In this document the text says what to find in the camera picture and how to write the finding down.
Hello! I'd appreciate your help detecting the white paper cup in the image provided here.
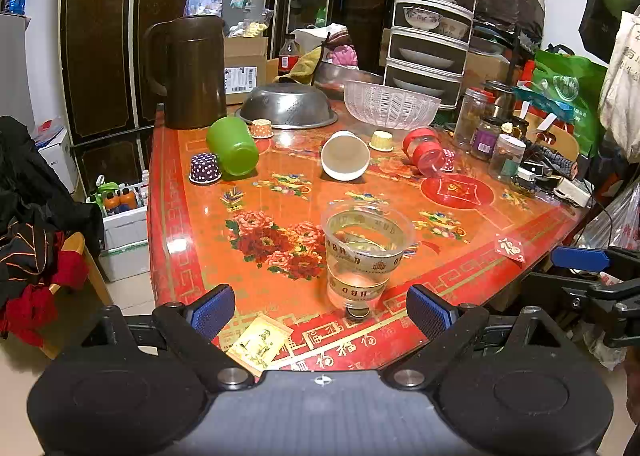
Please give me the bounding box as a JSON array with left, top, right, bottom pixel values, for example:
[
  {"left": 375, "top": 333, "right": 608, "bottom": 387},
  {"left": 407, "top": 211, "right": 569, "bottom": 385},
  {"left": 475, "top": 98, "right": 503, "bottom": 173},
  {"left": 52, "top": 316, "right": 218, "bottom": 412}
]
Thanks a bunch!
[{"left": 320, "top": 130, "right": 371, "bottom": 182}]

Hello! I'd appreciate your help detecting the wooden chair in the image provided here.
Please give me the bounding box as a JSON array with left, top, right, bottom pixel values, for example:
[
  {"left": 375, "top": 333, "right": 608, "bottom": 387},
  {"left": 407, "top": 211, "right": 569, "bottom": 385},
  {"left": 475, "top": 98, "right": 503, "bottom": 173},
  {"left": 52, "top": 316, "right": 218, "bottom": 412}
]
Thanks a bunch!
[{"left": 39, "top": 231, "right": 114, "bottom": 362}]

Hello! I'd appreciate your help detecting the pile of dark clothes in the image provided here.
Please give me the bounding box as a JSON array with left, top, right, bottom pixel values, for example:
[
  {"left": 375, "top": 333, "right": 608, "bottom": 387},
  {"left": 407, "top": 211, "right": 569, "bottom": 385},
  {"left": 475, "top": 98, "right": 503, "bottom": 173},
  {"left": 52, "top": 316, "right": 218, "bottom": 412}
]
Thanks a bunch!
[{"left": 0, "top": 115, "right": 106, "bottom": 348}]

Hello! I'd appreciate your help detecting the pink cloth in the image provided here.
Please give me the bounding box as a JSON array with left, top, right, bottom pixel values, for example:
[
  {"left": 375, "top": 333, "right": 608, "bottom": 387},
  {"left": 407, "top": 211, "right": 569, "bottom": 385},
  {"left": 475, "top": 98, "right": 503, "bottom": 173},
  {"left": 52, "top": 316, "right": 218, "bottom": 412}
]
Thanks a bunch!
[{"left": 330, "top": 43, "right": 359, "bottom": 68}]

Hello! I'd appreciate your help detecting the picture card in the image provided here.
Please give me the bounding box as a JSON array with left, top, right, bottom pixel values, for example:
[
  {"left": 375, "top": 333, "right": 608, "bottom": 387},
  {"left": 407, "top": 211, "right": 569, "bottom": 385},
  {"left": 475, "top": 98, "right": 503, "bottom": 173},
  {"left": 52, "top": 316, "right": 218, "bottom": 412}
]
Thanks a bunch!
[{"left": 226, "top": 314, "right": 295, "bottom": 371}]

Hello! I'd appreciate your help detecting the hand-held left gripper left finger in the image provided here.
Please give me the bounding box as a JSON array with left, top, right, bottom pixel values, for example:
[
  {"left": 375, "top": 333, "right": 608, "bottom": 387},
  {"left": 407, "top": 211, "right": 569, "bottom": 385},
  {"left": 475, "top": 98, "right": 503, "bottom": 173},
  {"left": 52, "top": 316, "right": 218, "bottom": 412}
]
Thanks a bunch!
[{"left": 82, "top": 284, "right": 256, "bottom": 392}]

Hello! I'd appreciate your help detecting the white foam box with bottles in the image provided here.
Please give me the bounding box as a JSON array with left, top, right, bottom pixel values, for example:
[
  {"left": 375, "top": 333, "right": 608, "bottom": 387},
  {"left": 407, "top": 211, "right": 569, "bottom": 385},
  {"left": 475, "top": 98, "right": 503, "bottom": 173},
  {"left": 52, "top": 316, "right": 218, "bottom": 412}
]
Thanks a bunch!
[{"left": 86, "top": 170, "right": 151, "bottom": 283}]

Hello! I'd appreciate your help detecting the red plastic cup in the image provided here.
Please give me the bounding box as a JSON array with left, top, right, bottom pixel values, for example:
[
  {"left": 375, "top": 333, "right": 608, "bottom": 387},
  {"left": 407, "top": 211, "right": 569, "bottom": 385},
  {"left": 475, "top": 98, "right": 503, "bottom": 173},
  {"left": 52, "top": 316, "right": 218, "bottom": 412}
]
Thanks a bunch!
[{"left": 402, "top": 127, "right": 447, "bottom": 178}]

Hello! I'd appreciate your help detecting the dark wooden cabinet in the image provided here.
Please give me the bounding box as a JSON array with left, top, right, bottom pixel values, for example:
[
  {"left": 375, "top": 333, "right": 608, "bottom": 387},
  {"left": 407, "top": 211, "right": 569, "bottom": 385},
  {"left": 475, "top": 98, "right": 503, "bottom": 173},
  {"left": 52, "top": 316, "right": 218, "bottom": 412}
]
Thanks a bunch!
[{"left": 59, "top": 0, "right": 402, "bottom": 197}]

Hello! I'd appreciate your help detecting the white cardboard box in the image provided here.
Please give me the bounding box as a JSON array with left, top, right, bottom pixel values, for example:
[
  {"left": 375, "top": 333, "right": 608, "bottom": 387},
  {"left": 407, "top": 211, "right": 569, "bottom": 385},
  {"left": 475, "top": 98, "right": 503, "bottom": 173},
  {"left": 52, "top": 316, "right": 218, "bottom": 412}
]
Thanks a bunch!
[{"left": 35, "top": 126, "right": 79, "bottom": 195}]

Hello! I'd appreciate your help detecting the yellow cloth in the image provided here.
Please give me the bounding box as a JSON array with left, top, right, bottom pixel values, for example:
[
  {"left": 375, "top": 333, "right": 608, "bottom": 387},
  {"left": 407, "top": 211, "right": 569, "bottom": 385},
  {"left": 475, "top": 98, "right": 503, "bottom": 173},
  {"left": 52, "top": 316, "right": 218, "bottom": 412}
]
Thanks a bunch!
[{"left": 289, "top": 47, "right": 324, "bottom": 85}]

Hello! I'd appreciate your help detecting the grey stacked dish rack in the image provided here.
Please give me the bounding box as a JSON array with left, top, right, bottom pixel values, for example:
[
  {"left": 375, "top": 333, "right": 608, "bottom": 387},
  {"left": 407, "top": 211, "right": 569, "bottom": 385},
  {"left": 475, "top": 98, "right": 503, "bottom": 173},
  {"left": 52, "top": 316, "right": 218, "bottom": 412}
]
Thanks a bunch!
[{"left": 382, "top": 0, "right": 481, "bottom": 110}]

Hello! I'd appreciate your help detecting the clear plastic bowl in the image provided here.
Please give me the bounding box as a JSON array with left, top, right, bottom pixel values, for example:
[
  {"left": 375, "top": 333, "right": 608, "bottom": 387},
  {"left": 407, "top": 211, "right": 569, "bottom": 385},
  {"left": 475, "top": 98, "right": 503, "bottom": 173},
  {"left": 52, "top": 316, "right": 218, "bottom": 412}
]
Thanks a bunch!
[{"left": 343, "top": 80, "right": 443, "bottom": 131}]

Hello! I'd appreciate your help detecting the clear plastic cup printed band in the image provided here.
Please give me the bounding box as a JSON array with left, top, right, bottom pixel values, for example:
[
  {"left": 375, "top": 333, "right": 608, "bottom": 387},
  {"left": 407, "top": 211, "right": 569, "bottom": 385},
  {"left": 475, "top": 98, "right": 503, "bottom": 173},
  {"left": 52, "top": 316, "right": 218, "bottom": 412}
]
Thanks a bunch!
[{"left": 320, "top": 206, "right": 417, "bottom": 320}]

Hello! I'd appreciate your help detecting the white power strip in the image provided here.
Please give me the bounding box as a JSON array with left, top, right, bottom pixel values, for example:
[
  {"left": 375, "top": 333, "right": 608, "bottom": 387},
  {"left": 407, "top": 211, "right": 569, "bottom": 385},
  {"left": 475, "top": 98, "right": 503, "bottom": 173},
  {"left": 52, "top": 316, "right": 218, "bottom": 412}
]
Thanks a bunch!
[{"left": 552, "top": 176, "right": 594, "bottom": 207}]

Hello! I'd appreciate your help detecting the red floral tablecloth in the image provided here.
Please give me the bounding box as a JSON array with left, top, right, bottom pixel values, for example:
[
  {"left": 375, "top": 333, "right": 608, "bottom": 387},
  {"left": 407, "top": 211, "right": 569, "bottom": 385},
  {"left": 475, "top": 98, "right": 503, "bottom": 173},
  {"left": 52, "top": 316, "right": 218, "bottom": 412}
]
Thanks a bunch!
[{"left": 146, "top": 101, "right": 594, "bottom": 373}]

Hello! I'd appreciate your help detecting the steel basin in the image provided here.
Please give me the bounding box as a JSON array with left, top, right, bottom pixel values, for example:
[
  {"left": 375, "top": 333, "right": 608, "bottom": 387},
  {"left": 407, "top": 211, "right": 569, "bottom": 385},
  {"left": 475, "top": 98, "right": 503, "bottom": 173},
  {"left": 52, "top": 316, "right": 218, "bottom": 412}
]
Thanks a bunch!
[
  {"left": 315, "top": 60, "right": 384, "bottom": 90},
  {"left": 235, "top": 82, "right": 340, "bottom": 130}
]

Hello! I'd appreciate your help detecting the steel thermos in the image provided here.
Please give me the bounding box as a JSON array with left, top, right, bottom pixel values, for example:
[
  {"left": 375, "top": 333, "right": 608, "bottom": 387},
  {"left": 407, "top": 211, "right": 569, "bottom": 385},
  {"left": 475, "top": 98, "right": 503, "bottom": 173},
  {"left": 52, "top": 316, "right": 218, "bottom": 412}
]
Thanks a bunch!
[{"left": 492, "top": 83, "right": 516, "bottom": 120}]

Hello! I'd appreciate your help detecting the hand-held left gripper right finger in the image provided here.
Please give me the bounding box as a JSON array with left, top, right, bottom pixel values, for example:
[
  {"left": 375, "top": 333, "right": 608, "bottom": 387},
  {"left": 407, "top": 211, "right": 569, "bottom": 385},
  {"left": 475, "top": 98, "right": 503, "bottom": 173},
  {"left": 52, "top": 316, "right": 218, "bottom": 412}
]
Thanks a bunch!
[{"left": 382, "top": 284, "right": 559, "bottom": 390}]

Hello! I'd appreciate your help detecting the red square paper sticker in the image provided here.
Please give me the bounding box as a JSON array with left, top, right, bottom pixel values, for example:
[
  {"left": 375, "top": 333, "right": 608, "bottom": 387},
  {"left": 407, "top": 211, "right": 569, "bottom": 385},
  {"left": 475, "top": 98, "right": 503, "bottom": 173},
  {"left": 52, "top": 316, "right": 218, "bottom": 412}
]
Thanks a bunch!
[{"left": 494, "top": 233, "right": 529, "bottom": 265}]

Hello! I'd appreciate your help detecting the purple polka-dot baking cup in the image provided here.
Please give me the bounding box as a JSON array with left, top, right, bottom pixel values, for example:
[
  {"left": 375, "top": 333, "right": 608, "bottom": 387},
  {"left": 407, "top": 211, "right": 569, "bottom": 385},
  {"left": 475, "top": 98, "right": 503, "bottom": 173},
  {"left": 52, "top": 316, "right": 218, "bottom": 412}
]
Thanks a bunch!
[{"left": 189, "top": 153, "right": 223, "bottom": 185}]

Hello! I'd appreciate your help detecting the patterned ceramic bowl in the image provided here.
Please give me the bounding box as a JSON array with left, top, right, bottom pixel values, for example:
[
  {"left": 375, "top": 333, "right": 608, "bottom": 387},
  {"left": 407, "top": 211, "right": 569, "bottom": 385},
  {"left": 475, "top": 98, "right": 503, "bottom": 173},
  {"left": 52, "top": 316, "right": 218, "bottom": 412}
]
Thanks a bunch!
[
  {"left": 402, "top": 6, "right": 441, "bottom": 31},
  {"left": 434, "top": 16, "right": 471, "bottom": 40}
]

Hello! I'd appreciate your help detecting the cardboard box with label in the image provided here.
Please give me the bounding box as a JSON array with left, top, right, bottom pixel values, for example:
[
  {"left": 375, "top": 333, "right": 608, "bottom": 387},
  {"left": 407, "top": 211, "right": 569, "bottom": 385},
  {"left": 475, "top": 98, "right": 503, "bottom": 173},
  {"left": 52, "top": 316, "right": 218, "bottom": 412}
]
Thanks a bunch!
[{"left": 223, "top": 36, "right": 270, "bottom": 106}]

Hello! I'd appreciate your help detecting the green plastic cup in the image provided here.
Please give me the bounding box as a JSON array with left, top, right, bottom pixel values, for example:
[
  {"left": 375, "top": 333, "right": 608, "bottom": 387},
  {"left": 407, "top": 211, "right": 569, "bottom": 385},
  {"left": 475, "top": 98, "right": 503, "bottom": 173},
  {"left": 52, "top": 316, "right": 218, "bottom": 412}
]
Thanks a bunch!
[{"left": 206, "top": 116, "right": 260, "bottom": 178}]

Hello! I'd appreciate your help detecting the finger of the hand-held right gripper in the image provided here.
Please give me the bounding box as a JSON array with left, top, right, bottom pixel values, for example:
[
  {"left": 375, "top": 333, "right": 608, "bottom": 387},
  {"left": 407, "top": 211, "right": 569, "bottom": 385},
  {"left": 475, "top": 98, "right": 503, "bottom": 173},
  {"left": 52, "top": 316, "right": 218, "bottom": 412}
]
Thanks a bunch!
[
  {"left": 561, "top": 279, "right": 640, "bottom": 350},
  {"left": 551, "top": 244, "right": 640, "bottom": 278}
]

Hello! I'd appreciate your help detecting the red round paper cutout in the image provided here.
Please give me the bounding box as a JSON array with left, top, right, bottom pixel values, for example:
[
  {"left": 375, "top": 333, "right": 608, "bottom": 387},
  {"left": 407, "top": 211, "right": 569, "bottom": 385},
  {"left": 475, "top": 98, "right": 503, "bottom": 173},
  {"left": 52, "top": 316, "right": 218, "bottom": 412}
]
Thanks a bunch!
[{"left": 420, "top": 174, "right": 496, "bottom": 211}]

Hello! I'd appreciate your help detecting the white plastic bag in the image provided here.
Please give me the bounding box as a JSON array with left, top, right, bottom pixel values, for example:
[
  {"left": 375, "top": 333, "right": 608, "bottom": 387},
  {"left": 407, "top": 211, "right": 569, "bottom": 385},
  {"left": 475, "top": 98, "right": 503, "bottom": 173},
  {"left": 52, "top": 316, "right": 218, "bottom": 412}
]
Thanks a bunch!
[{"left": 598, "top": 5, "right": 640, "bottom": 163}]

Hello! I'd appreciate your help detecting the white lid glass jar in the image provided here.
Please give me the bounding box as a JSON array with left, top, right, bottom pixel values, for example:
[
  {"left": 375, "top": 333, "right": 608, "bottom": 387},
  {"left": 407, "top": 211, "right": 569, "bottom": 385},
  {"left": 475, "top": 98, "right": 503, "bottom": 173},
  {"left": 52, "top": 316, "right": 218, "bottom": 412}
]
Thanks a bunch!
[{"left": 488, "top": 134, "right": 527, "bottom": 181}]

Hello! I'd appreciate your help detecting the cola bottle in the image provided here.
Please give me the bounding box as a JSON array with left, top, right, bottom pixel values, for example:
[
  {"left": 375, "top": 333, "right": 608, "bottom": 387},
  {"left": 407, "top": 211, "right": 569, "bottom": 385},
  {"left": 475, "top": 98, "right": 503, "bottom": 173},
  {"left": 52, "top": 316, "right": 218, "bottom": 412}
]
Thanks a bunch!
[{"left": 277, "top": 34, "right": 301, "bottom": 80}]

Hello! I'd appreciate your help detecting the white plate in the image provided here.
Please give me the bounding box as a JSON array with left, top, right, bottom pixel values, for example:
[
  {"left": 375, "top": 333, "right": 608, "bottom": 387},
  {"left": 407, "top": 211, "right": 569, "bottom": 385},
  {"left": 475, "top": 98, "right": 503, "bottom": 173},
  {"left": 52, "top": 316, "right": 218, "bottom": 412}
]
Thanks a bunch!
[
  {"left": 399, "top": 48, "right": 457, "bottom": 65},
  {"left": 391, "top": 77, "right": 447, "bottom": 97}
]

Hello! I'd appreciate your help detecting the green shopping bag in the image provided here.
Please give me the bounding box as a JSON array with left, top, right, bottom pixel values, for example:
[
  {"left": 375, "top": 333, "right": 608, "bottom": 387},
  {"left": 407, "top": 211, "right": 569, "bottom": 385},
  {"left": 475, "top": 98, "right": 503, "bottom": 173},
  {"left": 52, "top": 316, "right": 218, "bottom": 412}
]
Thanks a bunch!
[{"left": 514, "top": 48, "right": 609, "bottom": 157}]

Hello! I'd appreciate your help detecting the purple label glass jar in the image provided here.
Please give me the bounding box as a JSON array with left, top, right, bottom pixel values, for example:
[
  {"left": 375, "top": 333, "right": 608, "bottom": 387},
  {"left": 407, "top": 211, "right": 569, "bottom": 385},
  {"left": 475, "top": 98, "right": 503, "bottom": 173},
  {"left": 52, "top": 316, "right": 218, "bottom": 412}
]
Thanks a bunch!
[{"left": 469, "top": 118, "right": 503, "bottom": 162}]

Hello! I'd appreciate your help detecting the beige paper bag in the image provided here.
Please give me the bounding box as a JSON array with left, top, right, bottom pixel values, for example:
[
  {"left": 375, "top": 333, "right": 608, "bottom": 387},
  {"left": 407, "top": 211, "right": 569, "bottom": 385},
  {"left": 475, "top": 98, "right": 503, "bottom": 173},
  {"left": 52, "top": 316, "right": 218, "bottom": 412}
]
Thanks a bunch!
[{"left": 524, "top": 113, "right": 581, "bottom": 162}]

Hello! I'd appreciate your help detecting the brown plastic pitcher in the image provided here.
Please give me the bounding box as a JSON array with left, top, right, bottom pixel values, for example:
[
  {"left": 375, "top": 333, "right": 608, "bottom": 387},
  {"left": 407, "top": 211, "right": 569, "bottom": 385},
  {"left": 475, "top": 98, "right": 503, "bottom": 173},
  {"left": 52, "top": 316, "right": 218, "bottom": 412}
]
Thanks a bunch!
[{"left": 143, "top": 15, "right": 229, "bottom": 131}]

